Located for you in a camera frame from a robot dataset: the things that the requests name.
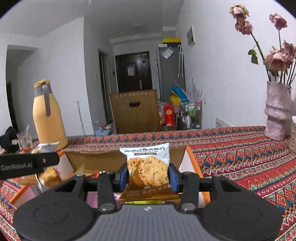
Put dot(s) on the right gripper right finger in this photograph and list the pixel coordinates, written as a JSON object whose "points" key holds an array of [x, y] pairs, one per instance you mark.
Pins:
{"points": [[190, 185]]}

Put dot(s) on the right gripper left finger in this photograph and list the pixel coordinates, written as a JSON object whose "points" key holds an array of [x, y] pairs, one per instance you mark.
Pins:
{"points": [[106, 184]]}

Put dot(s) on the silver cookie packet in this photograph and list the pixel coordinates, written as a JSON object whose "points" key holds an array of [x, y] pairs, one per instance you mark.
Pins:
{"points": [[50, 177]]}

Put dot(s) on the cookie snack packet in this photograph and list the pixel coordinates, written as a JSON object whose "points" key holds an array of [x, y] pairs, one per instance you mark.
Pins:
{"points": [[148, 179]]}

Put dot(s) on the pink snack packet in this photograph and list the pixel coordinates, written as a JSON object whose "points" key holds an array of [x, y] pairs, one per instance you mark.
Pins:
{"points": [[92, 197]]}

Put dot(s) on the orange cardboard snack box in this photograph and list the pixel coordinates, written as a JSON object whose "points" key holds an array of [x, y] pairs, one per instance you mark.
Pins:
{"points": [[104, 162]]}

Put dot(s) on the glass with drink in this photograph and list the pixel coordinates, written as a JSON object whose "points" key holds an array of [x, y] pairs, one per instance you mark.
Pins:
{"points": [[25, 138]]}

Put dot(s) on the yellow thermos jug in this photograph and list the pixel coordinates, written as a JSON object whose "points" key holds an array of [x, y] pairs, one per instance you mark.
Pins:
{"points": [[47, 116]]}

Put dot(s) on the patterned red tablecloth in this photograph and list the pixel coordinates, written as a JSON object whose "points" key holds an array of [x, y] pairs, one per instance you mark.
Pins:
{"points": [[242, 154]]}

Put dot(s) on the wooden chair back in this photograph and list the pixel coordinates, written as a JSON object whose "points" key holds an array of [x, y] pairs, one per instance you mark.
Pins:
{"points": [[136, 111]]}

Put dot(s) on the red gift box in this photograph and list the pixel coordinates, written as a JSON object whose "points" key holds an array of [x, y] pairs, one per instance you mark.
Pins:
{"points": [[169, 114]]}

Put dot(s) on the blue plastic bin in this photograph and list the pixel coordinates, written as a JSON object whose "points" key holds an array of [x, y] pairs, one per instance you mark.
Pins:
{"points": [[180, 93]]}

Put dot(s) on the pink textured vase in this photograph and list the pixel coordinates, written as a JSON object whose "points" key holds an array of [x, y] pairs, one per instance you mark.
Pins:
{"points": [[277, 109]]}

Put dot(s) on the black entrance door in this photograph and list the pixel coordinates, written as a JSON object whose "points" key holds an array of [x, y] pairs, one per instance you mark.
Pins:
{"points": [[133, 72]]}

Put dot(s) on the grey refrigerator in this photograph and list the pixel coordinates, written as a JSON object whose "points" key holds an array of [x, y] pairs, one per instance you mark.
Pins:
{"points": [[170, 74]]}

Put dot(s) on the yellow box on refrigerator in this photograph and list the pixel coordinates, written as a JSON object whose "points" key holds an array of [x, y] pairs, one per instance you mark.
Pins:
{"points": [[171, 40]]}

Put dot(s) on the wire storage cart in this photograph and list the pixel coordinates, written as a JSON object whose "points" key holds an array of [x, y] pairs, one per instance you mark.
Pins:
{"points": [[190, 116]]}

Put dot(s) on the white wall panel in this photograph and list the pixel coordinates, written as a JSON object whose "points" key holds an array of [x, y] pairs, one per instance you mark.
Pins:
{"points": [[191, 37]]}

